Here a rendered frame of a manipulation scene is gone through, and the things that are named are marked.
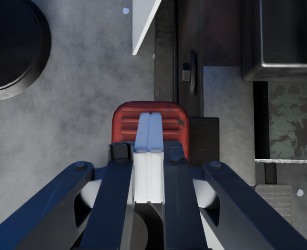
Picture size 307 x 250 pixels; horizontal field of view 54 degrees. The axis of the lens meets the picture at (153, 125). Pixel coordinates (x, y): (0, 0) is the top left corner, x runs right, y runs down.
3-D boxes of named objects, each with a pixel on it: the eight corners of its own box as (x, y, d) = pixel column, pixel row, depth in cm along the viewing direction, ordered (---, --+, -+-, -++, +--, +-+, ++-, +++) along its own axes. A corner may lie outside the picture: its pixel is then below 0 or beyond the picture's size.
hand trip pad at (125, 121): (180, 183, 30) (190, 193, 22) (119, 183, 30) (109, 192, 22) (180, 114, 31) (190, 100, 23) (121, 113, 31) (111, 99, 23)
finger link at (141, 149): (148, 204, 16) (134, 204, 16) (150, 151, 22) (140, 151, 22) (148, 151, 15) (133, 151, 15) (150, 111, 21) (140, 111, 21)
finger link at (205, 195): (163, 181, 13) (230, 181, 13) (161, 140, 18) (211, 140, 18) (163, 210, 14) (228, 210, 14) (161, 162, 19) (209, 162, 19)
